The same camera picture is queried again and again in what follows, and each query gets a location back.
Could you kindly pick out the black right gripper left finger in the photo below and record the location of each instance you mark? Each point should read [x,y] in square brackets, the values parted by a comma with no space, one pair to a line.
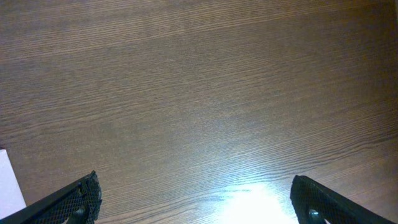
[78,202]

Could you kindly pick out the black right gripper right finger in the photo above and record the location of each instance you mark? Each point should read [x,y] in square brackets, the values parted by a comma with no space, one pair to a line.
[315,203]

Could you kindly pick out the pink cardboard box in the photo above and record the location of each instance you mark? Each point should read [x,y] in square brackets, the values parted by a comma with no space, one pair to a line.
[11,198]

